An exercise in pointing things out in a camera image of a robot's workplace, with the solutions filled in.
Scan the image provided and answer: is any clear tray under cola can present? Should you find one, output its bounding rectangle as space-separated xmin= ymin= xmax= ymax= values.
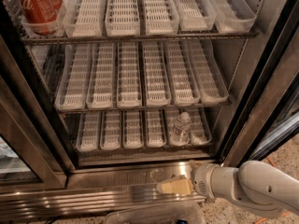
xmin=21 ymin=0 xmax=70 ymax=37

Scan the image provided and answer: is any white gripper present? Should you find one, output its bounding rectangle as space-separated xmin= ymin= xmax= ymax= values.
xmin=156 ymin=160 xmax=218 ymax=203

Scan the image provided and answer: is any stainless steel fridge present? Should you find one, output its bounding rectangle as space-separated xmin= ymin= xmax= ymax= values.
xmin=0 ymin=0 xmax=298 ymax=223

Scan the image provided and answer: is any clear plastic bin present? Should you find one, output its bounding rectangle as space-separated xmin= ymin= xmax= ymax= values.
xmin=104 ymin=201 xmax=206 ymax=224

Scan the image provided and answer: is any bottom wire shelf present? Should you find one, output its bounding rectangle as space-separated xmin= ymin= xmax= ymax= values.
xmin=78 ymin=143 xmax=214 ymax=160

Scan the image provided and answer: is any wire shelf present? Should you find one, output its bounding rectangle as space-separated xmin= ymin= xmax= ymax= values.
xmin=78 ymin=143 xmax=214 ymax=160
xmin=56 ymin=99 xmax=232 ymax=114
xmin=21 ymin=31 xmax=259 ymax=46

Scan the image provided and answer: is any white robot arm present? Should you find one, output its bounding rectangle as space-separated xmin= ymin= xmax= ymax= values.
xmin=157 ymin=161 xmax=299 ymax=218

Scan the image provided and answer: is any top wire shelf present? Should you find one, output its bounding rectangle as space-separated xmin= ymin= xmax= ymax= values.
xmin=21 ymin=31 xmax=259 ymax=46

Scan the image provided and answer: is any clear plastic water bottle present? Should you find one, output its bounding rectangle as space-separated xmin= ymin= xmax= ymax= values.
xmin=171 ymin=112 xmax=192 ymax=146

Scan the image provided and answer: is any middle wire shelf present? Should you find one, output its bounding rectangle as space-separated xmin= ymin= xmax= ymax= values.
xmin=56 ymin=99 xmax=232 ymax=114

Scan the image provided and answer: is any glass fridge door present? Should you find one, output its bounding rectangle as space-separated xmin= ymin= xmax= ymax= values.
xmin=211 ymin=0 xmax=299 ymax=167

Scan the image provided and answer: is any red cola can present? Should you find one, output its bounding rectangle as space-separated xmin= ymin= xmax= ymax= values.
xmin=18 ymin=0 xmax=63 ymax=23

